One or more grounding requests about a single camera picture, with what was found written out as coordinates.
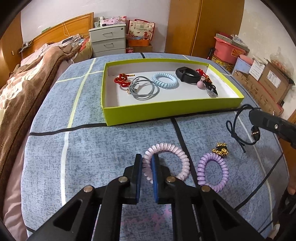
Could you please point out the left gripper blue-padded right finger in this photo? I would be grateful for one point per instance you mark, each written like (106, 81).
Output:
(162, 192)

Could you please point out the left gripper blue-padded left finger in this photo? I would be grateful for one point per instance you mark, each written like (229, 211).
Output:
(134, 176)

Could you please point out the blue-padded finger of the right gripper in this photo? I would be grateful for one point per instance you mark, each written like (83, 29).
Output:
(284, 129)

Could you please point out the black wristband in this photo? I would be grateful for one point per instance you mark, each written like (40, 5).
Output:
(188, 75)

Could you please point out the person's right hand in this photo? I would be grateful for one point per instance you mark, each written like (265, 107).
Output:
(291, 188)

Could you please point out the brown cardboard box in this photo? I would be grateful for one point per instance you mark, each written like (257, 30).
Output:
(265, 83)

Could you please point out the black gold bead charm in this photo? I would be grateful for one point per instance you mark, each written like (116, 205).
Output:
(221, 149)

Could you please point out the blue checked bed cover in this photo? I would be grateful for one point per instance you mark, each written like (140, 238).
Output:
(70, 146)

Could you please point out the yellow patterned tin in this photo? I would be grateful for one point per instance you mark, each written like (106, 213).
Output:
(228, 66)

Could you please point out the green shallow cardboard tray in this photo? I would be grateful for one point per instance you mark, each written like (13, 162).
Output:
(120, 107)

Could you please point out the pink plastic basket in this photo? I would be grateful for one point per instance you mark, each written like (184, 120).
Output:
(224, 49)

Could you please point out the cola bottle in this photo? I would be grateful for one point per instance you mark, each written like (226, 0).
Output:
(129, 50)

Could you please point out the orange box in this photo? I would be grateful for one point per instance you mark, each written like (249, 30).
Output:
(138, 43)

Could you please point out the brown fleece blanket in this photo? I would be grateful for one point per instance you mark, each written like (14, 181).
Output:
(22, 96)

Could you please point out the grey three-drawer nightstand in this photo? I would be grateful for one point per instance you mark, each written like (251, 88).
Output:
(108, 40)

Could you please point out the wooden wardrobe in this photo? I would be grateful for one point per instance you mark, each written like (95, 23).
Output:
(192, 25)

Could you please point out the red patterned gift bag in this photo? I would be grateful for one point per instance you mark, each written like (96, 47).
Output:
(141, 29)

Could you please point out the wooden headboard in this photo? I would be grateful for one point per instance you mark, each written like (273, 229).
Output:
(78, 25)

